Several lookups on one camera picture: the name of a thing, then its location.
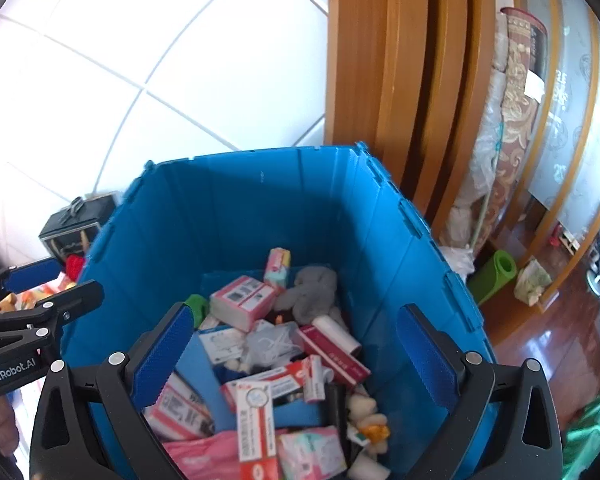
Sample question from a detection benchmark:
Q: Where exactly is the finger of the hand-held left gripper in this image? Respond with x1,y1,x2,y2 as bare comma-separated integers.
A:
0,281,105,346
0,258,61,311

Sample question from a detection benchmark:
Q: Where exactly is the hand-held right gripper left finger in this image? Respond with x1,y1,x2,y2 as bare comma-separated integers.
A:
29,302,201,480

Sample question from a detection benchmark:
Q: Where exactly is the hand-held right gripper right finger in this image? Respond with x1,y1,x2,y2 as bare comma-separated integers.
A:
396,302,563,480

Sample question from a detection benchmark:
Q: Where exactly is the blue plastic crate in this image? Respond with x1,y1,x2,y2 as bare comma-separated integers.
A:
60,142,498,480

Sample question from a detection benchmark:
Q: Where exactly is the person's left hand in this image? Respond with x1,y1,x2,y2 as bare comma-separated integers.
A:
0,400,18,461

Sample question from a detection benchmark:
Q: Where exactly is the blue insole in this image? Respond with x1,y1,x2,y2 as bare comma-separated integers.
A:
272,400,328,431
175,332,238,433

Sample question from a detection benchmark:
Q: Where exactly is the black gift box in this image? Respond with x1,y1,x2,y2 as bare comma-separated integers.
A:
39,192,118,266

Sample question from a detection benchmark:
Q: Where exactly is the pink white box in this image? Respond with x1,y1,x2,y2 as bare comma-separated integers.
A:
144,372,216,441

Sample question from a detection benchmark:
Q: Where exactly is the white mask pack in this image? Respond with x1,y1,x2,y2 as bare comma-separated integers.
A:
197,326,248,366

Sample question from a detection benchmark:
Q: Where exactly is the white plush bear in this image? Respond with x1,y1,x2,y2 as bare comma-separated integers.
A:
347,392,391,461

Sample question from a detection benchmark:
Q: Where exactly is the dark red box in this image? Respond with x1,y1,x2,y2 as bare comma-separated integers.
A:
295,324,372,391

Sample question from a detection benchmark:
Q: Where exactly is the pink box with barcode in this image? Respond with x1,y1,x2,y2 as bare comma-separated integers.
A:
209,275,280,333

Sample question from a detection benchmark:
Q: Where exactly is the white plastic bag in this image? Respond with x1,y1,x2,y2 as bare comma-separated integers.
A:
440,242,478,286
512,257,553,306

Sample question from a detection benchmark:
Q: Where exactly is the green yoga mat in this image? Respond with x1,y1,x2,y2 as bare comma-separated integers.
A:
467,250,518,306

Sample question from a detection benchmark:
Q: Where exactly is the clear plastic bag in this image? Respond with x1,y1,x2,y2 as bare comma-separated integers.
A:
242,320,306,368

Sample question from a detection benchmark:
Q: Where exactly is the pink plastic packet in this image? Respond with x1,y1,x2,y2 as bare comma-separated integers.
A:
162,430,243,480

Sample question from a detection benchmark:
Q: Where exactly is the long red white box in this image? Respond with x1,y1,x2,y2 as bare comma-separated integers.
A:
223,357,326,413

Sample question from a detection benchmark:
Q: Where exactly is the red white box circle print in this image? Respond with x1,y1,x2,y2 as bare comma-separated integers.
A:
236,380,281,480

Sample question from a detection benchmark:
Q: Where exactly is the small red white box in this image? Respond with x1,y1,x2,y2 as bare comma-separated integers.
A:
302,355,331,403

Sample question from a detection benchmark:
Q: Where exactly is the grey plush toy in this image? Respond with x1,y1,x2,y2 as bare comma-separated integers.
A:
274,266,348,328

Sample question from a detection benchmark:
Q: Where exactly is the small pastel pink box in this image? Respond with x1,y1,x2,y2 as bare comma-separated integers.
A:
263,247,293,288

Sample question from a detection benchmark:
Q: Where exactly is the pastel pink printed box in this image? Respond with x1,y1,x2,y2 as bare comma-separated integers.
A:
277,426,348,480

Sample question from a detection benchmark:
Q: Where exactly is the green cloth sheet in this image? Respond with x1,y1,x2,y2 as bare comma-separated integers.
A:
560,385,600,480

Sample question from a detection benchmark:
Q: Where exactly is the white wrapped quilt bundle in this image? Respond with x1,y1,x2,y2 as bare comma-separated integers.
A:
437,15,508,251

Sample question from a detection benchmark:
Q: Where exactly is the rolled patterned carpet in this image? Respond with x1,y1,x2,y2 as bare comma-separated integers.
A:
472,7,548,256

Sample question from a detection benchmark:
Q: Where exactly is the frosted glass door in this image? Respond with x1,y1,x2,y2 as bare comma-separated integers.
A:
510,0,600,241

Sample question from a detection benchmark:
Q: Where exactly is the wooden door frame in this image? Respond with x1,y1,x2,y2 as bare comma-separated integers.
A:
324,0,526,221

